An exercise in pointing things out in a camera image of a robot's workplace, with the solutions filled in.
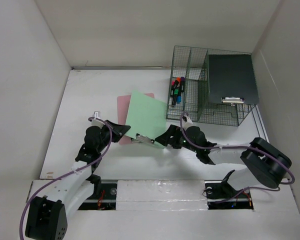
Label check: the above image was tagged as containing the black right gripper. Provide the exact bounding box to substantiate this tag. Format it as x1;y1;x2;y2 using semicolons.
154;123;199;153

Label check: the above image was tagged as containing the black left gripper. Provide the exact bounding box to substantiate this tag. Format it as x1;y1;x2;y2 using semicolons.
96;120;130;153

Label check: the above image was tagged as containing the green clipboard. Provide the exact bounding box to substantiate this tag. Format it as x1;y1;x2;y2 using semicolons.
125;91;167;149

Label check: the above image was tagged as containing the green capped black highlighter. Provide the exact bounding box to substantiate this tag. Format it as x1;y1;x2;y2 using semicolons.
172;89;179;106

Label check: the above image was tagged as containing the orange capped black highlighter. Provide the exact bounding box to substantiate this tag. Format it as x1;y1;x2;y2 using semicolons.
175;77;181;90

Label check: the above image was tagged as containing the purple capped black highlighter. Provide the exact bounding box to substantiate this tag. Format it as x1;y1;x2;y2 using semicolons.
180;77;186;93

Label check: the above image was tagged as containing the black clipboard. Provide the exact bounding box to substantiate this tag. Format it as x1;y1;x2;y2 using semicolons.
207;54;259;105

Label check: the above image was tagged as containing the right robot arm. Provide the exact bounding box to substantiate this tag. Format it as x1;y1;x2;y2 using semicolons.
155;125;295;202

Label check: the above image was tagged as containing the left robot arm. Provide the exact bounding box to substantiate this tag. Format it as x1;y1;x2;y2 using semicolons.
19;117;131;240

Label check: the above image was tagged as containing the pink clipboard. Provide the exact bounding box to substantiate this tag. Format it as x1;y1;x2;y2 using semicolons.
116;92;156;146

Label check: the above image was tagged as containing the pink capped black highlighter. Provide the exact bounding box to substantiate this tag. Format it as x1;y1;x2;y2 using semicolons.
170;80;176;97

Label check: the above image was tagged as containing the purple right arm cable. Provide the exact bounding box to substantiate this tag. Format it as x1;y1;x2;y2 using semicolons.
179;111;296;205

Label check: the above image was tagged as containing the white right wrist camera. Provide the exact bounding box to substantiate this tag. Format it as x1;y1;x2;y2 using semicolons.
182;113;193;125

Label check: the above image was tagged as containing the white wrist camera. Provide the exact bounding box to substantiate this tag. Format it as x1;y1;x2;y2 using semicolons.
182;113;193;125
88;111;104;128

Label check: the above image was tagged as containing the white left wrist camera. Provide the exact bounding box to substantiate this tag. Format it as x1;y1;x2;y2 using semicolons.
88;111;104;128

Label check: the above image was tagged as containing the black mounting rail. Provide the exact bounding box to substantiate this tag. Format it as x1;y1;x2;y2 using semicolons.
80;179;254;212

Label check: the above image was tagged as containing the green wire mesh organizer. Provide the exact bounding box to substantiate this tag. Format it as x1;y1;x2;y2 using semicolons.
166;45;257;127

